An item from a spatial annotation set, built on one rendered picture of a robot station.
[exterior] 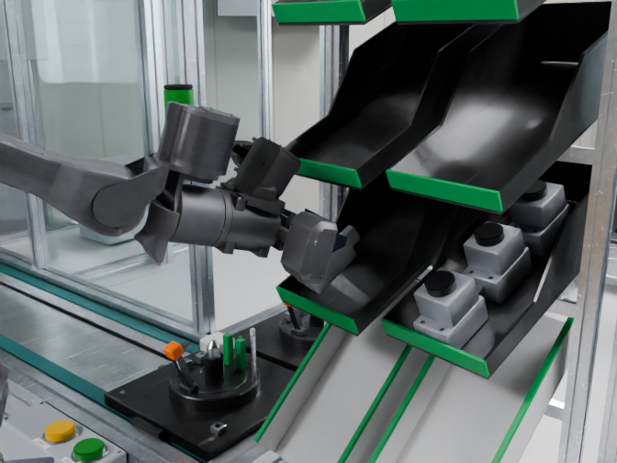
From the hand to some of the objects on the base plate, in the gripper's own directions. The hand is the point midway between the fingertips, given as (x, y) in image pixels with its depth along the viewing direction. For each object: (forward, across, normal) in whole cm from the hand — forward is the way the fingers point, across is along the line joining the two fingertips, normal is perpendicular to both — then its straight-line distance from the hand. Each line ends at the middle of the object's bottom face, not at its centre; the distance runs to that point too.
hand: (308, 231), depth 74 cm
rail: (-8, -47, -50) cm, 69 cm away
